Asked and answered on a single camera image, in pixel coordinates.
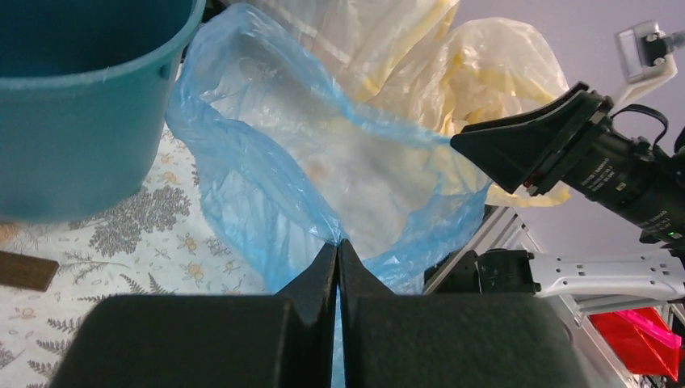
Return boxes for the teal plastic trash bin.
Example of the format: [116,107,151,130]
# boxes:
[1,0,205,223]

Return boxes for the red plastic object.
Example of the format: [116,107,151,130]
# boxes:
[590,307,684,381]

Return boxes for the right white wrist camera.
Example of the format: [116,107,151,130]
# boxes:
[611,20,684,114]

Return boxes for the blue plastic trash bag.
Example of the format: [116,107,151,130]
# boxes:
[166,3,490,293]

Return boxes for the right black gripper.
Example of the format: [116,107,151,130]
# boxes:
[450,82,684,244]

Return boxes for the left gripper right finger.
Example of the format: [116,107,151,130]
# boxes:
[338,241,589,387]

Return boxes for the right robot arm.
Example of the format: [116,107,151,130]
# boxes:
[424,82,684,314]

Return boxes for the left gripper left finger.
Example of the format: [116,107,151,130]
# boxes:
[51,244,338,387]

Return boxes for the floral table mat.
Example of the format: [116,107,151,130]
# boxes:
[1,131,264,387]

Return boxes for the brown wooden block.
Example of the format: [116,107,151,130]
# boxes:
[1,251,60,292]

